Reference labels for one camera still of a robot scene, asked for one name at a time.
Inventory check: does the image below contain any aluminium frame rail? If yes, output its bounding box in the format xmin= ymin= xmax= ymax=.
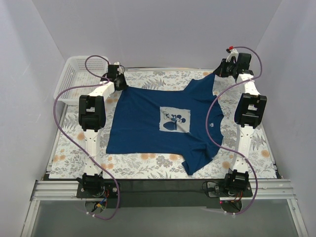
xmin=31 ymin=179 xmax=296 ymax=200

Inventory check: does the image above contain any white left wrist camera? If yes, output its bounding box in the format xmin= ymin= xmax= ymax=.
xmin=114 ymin=61 xmax=125 ymax=75

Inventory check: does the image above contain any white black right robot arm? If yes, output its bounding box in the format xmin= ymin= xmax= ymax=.
xmin=214 ymin=49 xmax=267 ymax=196

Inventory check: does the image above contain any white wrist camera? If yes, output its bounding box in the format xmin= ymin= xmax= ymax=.
xmin=226 ymin=46 xmax=238 ymax=62
xmin=114 ymin=61 xmax=125 ymax=75

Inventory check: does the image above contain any white plastic basket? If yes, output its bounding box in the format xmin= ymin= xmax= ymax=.
xmin=53 ymin=56 xmax=108 ymax=105

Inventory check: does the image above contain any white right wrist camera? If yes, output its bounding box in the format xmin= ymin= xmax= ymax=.
xmin=226 ymin=46 xmax=238 ymax=62

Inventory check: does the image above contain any blue printed t-shirt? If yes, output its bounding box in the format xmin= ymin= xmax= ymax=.
xmin=106 ymin=74 xmax=224 ymax=175

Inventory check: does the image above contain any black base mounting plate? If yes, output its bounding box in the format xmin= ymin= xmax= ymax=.
xmin=76 ymin=178 xmax=253 ymax=208

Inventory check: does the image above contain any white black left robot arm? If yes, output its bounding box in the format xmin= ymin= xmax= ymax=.
xmin=79 ymin=62 xmax=128 ymax=198

